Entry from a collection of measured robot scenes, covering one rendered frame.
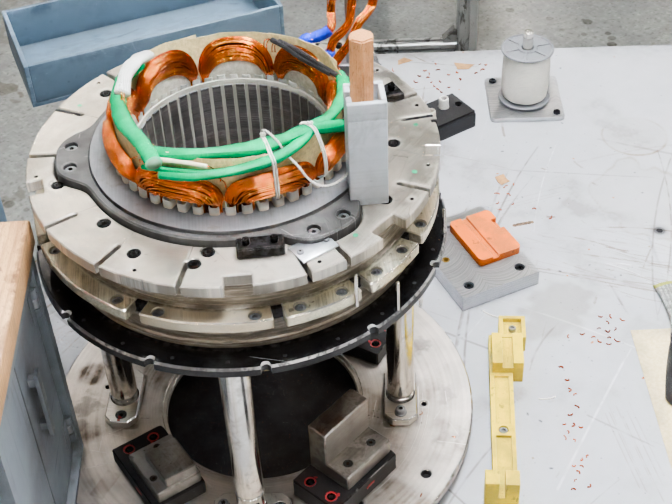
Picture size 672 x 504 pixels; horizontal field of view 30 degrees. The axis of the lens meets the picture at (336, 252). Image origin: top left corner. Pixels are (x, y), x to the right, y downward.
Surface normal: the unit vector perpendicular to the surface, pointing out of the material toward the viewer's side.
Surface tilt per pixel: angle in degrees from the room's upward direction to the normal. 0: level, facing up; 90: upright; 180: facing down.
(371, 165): 90
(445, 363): 0
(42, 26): 90
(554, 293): 0
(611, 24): 0
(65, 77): 90
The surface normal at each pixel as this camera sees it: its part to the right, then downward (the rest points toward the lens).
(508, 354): -0.04, -0.74
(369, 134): 0.10, 0.66
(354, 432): 0.75, 0.42
